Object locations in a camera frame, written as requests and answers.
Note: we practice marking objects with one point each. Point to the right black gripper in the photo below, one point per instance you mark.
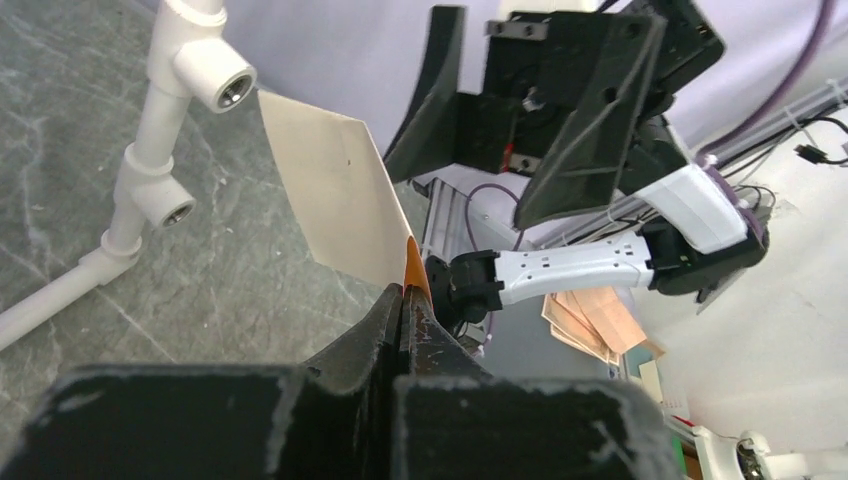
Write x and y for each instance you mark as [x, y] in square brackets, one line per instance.
[561, 96]

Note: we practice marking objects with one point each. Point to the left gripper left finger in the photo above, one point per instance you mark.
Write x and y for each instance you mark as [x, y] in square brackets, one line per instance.
[326, 418]

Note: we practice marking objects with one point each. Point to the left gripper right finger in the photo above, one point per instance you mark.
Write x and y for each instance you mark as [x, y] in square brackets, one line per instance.
[455, 420]

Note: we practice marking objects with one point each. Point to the brown paper letter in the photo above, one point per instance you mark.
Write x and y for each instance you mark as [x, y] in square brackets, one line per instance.
[341, 193]

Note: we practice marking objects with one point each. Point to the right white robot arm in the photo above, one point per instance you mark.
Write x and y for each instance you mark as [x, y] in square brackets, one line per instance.
[697, 237]

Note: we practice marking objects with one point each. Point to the stack of brown papers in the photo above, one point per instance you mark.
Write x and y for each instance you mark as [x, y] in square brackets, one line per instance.
[596, 322]

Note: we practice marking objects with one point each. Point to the aluminium frame rail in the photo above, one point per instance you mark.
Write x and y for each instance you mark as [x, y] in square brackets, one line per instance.
[445, 234]

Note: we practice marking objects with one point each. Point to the white PVC pipe frame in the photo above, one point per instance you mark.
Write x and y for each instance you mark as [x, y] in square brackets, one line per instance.
[188, 59]

